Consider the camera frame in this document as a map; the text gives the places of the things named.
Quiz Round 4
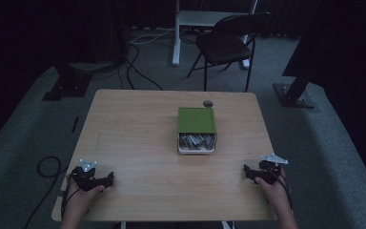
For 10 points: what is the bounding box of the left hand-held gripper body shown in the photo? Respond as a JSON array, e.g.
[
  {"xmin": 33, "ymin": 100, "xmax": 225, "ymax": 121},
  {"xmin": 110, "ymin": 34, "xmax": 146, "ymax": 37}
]
[{"xmin": 71, "ymin": 158, "xmax": 107, "ymax": 193}]

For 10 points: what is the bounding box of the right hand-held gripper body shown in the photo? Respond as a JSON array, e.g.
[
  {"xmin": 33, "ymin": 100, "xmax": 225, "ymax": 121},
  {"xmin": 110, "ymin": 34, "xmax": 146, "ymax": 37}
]
[{"xmin": 254, "ymin": 153, "xmax": 290, "ymax": 186}]

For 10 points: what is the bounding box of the pile of silver packets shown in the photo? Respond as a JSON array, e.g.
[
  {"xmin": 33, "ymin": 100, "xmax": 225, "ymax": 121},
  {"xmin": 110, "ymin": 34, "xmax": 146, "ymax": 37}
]
[{"xmin": 179, "ymin": 133, "xmax": 215, "ymax": 151}]

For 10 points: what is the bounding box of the green box lid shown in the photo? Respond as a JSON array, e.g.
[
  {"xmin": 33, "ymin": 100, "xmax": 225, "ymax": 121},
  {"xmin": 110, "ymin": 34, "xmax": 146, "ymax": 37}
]
[{"xmin": 176, "ymin": 107, "xmax": 218, "ymax": 135}]

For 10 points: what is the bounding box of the person's right hand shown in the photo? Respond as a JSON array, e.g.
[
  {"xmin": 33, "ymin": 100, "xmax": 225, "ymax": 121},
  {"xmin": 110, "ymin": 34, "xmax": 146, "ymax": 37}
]
[{"xmin": 254, "ymin": 166, "xmax": 292, "ymax": 215}]

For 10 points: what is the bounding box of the person's left hand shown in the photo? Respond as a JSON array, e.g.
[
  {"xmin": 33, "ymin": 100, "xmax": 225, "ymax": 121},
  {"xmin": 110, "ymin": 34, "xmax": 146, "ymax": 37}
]
[{"xmin": 64, "ymin": 178, "xmax": 106, "ymax": 221}]

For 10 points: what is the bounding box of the black stand base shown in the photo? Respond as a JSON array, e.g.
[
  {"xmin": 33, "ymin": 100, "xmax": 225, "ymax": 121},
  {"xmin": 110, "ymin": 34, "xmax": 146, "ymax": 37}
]
[
  {"xmin": 273, "ymin": 68, "xmax": 315, "ymax": 110},
  {"xmin": 42, "ymin": 61, "xmax": 93, "ymax": 102}
]

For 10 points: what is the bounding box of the black folding chair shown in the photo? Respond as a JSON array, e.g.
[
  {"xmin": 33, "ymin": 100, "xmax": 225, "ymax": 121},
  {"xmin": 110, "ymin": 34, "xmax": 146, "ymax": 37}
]
[{"xmin": 186, "ymin": 11, "xmax": 273, "ymax": 94}]

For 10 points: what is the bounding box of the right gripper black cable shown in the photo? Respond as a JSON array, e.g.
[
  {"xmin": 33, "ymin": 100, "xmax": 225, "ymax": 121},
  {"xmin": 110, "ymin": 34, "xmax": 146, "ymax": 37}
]
[{"xmin": 273, "ymin": 170, "xmax": 295, "ymax": 212}]

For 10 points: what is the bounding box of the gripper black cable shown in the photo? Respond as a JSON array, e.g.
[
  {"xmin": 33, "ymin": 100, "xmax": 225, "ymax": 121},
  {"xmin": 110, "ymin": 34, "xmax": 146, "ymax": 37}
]
[
  {"xmin": 273, "ymin": 170, "xmax": 295, "ymax": 212},
  {"xmin": 60, "ymin": 175, "xmax": 77, "ymax": 220}
]

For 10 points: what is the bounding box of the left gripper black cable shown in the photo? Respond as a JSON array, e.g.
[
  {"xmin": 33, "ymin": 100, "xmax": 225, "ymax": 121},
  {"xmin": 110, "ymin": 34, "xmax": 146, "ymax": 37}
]
[{"xmin": 60, "ymin": 175, "xmax": 77, "ymax": 220}]

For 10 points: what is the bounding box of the black floor cable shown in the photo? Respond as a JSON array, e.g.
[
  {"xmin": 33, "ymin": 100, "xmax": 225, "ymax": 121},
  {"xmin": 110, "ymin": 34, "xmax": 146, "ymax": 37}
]
[
  {"xmin": 23, "ymin": 155, "xmax": 70, "ymax": 229},
  {"xmin": 124, "ymin": 42, "xmax": 164, "ymax": 92}
]

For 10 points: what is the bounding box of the white floor cable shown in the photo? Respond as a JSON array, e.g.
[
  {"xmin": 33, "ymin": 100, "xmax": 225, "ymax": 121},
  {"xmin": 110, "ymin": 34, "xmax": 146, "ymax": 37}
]
[{"xmin": 129, "ymin": 28, "xmax": 176, "ymax": 46}]

